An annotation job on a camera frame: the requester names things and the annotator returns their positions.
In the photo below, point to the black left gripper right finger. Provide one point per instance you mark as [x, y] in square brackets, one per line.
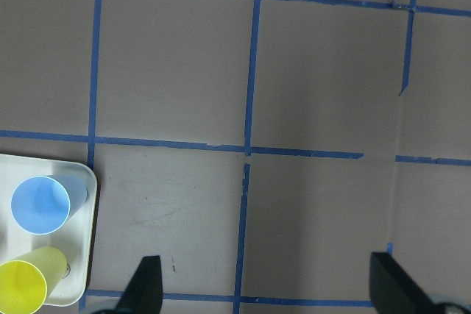
[393, 291]

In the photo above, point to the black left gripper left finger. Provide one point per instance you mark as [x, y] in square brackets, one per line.
[144, 293]

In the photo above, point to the yellow plastic cup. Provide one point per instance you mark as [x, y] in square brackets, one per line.
[27, 280]

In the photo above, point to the blue plastic cup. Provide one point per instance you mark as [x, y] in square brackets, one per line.
[42, 205]

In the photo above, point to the cream plastic tray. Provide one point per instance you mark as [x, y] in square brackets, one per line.
[74, 239]

